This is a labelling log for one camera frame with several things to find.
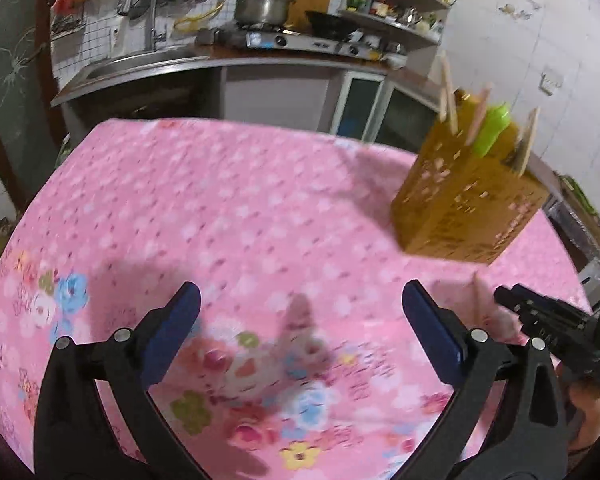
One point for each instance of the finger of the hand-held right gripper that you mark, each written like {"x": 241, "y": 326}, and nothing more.
{"x": 540, "y": 315}

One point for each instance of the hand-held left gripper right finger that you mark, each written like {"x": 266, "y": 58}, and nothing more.
{"x": 432, "y": 335}

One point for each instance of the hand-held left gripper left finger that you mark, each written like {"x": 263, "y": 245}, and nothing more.
{"x": 172, "y": 330}

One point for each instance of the yellow perforated utensil holder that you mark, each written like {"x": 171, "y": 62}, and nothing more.
{"x": 465, "y": 210}

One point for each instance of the wooden utensil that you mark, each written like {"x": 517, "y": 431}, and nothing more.
{"x": 526, "y": 142}

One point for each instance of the green plastic utensil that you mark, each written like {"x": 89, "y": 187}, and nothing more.
{"x": 492, "y": 127}

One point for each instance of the wooden chopstick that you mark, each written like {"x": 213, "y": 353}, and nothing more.
{"x": 479, "y": 112}
{"x": 447, "y": 90}

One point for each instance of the person's right hand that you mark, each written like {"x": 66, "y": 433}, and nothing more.
{"x": 587, "y": 415}

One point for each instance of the green vegetables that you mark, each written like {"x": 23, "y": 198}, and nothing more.
{"x": 580, "y": 197}

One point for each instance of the pink floral tablecloth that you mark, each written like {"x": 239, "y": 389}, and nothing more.
{"x": 230, "y": 220}

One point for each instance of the wide glass cabinet door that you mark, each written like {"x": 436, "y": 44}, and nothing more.
{"x": 412, "y": 120}

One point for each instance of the narrow glass cabinet door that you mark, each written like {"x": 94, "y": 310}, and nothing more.
{"x": 357, "y": 105}

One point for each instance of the stainless steel sink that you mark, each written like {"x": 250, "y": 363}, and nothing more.
{"x": 140, "y": 60}

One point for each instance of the small steel cup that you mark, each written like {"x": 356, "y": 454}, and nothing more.
{"x": 205, "y": 37}

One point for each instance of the steel corner shelf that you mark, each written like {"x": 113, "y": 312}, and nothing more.
{"x": 395, "y": 22}

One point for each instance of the chrome faucet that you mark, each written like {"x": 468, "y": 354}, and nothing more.
{"x": 150, "y": 15}

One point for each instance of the steel gas stove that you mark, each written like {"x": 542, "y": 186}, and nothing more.
{"x": 310, "y": 42}

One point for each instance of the black wok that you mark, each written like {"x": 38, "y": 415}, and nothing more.
{"x": 330, "y": 21}

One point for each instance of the steel cooking pot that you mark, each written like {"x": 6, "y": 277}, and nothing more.
{"x": 260, "y": 7}

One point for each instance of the fruit wall sticker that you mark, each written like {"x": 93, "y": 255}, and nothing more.
{"x": 520, "y": 8}

